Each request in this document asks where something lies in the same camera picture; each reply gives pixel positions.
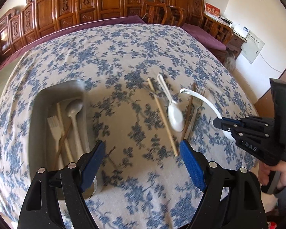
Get white long-handled ladle spoon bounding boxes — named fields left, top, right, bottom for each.
left=179, top=88, right=236, bottom=141

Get metal spoon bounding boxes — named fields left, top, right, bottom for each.
left=157, top=74, right=184, bottom=132

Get person's right hand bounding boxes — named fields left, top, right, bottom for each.
left=258, top=161, right=286, bottom=190

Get brown chopstick in tray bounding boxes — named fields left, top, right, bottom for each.
left=52, top=123, right=72, bottom=170

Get grey metal utensil tray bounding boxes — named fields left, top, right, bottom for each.
left=28, top=80, right=99, bottom=200

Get metal fork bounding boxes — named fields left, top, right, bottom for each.
left=184, top=97, right=203, bottom=139

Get white plastic fork in tray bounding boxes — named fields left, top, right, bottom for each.
left=47, top=115, right=63, bottom=169

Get beige spoon in tray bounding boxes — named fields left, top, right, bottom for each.
left=65, top=99, right=84, bottom=158

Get blue floral tablecloth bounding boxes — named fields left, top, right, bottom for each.
left=0, top=24, right=256, bottom=228

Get wooden side table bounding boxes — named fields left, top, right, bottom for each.
left=201, top=14, right=247, bottom=58

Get light bamboo chopstick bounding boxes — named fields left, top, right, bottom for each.
left=147, top=78, right=179, bottom=157

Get red greeting card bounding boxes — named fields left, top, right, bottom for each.
left=204, top=2, right=221, bottom=19

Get carved wooden armchair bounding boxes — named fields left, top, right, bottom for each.
left=140, top=0, right=187, bottom=27

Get white wall panel box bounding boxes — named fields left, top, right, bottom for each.
left=241, top=31, right=265, bottom=64

